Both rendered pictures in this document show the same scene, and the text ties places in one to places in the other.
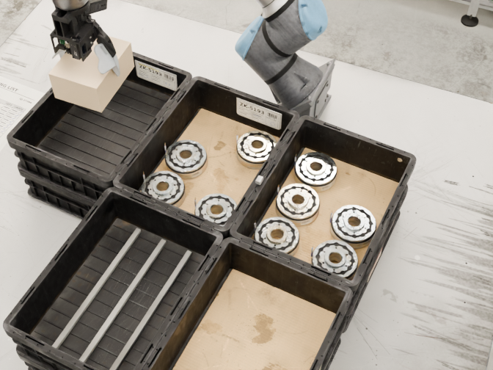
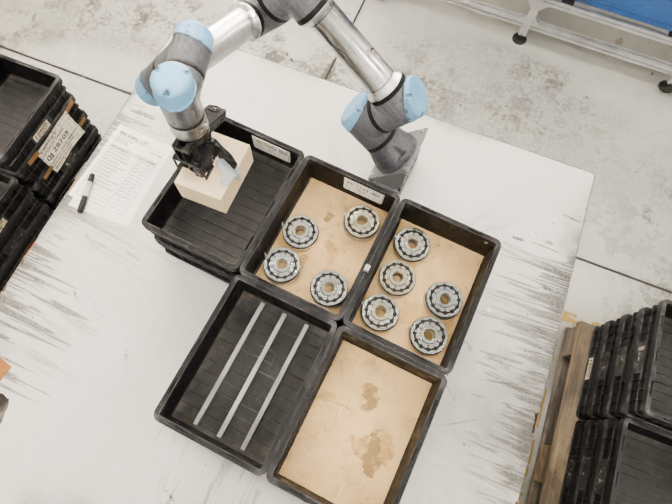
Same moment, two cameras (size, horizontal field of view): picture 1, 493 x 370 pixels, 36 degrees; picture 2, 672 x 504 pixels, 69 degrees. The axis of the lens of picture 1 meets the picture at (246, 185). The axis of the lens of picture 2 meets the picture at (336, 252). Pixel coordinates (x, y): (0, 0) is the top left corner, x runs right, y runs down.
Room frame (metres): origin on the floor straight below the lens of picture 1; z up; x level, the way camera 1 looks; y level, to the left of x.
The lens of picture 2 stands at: (0.65, 0.10, 2.16)
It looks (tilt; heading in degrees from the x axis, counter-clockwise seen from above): 70 degrees down; 354
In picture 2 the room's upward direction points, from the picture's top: 6 degrees clockwise
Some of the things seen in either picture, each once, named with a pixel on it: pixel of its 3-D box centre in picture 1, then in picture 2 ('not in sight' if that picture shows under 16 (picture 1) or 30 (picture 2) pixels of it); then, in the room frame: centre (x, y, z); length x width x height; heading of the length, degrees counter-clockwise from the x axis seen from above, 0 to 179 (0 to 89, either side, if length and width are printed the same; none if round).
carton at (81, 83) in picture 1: (92, 70); (215, 171); (1.25, 0.35, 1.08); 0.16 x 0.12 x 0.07; 158
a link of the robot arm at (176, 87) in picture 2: not in sight; (178, 95); (1.23, 0.36, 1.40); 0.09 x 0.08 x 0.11; 173
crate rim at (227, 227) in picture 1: (209, 150); (322, 234); (1.15, 0.09, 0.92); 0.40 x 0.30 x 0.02; 154
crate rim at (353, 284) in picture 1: (326, 196); (423, 282); (1.02, -0.18, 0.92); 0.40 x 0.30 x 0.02; 154
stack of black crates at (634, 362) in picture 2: not in sight; (655, 377); (0.83, -1.13, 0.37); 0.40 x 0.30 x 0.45; 158
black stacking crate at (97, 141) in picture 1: (106, 122); (229, 197); (1.29, 0.36, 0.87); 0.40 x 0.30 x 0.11; 154
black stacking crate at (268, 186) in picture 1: (324, 209); (420, 287); (1.02, -0.18, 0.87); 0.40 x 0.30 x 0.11; 154
